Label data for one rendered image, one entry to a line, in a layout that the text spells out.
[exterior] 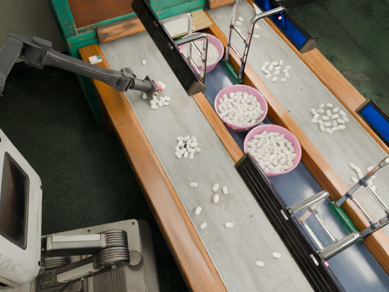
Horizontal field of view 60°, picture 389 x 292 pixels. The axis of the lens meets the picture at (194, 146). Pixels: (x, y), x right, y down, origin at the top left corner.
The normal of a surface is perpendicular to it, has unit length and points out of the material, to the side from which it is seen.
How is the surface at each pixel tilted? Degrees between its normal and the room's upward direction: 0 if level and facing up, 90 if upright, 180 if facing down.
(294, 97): 0
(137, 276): 1
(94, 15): 90
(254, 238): 0
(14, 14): 90
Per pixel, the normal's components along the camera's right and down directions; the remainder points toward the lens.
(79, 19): 0.46, 0.77
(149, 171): 0.04, -0.52
